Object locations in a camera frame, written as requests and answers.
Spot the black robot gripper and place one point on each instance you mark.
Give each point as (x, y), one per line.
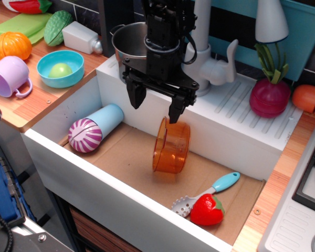
(161, 70)

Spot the transparent orange toy pot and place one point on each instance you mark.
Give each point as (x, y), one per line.
(171, 147)

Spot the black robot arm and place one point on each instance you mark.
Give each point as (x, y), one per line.
(168, 8)

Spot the stainless steel pot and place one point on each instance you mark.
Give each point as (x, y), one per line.
(128, 42)

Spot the brown cardboard sink liner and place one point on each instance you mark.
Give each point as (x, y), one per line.
(127, 155)

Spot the white toy sink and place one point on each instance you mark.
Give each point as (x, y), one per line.
(224, 130)

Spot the light blue plastic cup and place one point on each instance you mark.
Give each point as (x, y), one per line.
(107, 118)

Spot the grey toy faucet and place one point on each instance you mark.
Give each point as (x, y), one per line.
(205, 70)

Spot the purple striped toy onion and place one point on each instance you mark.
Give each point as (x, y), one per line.
(84, 135)

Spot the teal plastic bowl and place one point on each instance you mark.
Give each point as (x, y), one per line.
(74, 59)

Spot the white salt shaker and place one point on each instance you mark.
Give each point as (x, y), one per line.
(79, 37)

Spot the green toy ball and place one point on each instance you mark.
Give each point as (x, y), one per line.
(60, 70)

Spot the teal backsplash panel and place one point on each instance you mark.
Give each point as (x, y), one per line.
(236, 20)

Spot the magenta toy beet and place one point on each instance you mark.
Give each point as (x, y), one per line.
(270, 95)

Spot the green toy bitter gourd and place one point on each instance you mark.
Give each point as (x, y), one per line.
(53, 35)

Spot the red toy strawberry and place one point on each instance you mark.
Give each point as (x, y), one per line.
(207, 211)

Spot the white cone lamp shade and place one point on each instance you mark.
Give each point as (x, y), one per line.
(271, 24)

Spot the green cutting board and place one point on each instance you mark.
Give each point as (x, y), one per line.
(31, 25)

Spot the orange toy carrot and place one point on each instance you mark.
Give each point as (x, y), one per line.
(304, 98)

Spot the lilac plastic mug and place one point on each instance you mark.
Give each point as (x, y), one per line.
(14, 77)

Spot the orange toy pumpkin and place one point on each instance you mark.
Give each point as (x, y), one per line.
(15, 44)

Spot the red toy pepper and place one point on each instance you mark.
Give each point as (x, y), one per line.
(29, 6)

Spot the blue box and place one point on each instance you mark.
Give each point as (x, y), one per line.
(13, 206)

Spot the toy stove top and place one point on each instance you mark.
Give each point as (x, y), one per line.
(292, 226)

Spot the blue handled slotted spoon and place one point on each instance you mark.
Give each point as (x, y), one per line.
(184, 205)

